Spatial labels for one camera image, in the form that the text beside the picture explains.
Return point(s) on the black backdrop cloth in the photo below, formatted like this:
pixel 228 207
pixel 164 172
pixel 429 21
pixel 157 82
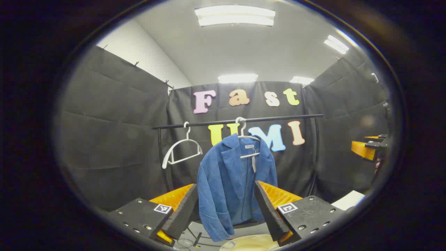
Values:
pixel 115 139

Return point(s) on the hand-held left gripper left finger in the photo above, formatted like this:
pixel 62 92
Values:
pixel 183 216

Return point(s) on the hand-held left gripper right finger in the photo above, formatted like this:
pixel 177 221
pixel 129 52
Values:
pixel 270 216

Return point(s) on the white plastic hanger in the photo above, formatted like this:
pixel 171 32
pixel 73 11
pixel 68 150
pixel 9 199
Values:
pixel 249 155
pixel 188 133

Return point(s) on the black clothes rack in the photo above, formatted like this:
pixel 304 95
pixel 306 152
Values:
pixel 209 123

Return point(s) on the white flat panel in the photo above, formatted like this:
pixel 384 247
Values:
pixel 348 199

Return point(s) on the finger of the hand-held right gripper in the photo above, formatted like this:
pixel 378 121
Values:
pixel 376 137
pixel 362 150

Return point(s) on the long ceiling light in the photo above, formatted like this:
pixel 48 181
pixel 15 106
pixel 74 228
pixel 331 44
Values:
pixel 336 44
pixel 238 78
pixel 235 15
pixel 301 80

